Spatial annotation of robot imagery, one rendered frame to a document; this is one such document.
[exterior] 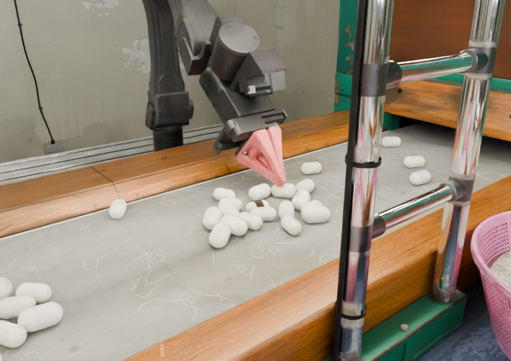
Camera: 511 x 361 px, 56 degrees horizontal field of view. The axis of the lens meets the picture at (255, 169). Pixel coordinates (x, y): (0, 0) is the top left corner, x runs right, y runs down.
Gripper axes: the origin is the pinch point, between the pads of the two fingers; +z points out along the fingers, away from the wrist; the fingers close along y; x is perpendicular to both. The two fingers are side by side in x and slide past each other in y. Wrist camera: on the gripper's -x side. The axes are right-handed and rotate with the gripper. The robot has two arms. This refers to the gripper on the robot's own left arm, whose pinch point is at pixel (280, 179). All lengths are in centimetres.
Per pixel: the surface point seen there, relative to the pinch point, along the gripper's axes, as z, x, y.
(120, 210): -4.9, 6.1, -20.1
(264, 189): 0.1, 1.7, -2.0
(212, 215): 2.1, -0.6, -12.6
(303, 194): 4.0, -2.1, 0.3
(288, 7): -120, 81, 133
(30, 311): 6.4, -4.3, -35.1
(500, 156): 10.1, -4.5, 42.6
